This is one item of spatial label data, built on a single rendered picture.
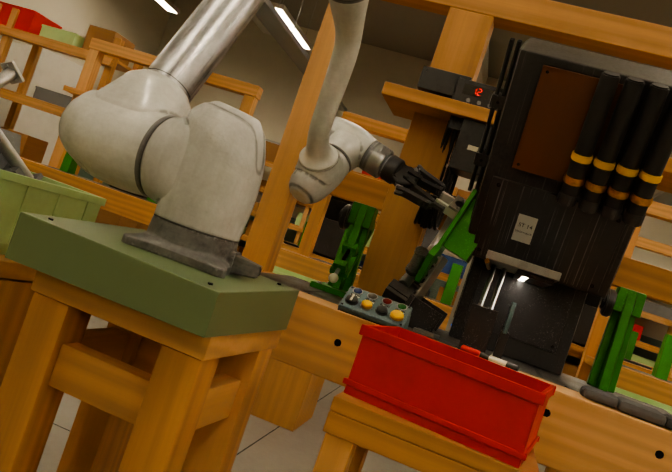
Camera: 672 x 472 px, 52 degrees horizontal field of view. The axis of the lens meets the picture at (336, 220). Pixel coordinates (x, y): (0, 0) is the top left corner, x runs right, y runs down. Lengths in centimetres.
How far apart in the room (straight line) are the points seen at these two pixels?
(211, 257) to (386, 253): 103
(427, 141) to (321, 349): 86
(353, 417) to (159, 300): 37
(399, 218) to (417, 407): 103
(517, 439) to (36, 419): 75
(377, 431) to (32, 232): 62
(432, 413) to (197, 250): 46
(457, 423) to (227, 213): 50
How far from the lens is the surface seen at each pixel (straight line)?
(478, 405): 114
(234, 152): 115
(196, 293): 100
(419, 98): 205
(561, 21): 224
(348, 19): 163
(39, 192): 160
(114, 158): 124
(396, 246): 210
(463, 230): 172
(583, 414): 150
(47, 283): 117
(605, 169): 157
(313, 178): 176
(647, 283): 221
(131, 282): 105
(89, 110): 129
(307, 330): 153
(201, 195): 114
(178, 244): 115
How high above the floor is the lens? 103
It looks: 2 degrees up
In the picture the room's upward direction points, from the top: 19 degrees clockwise
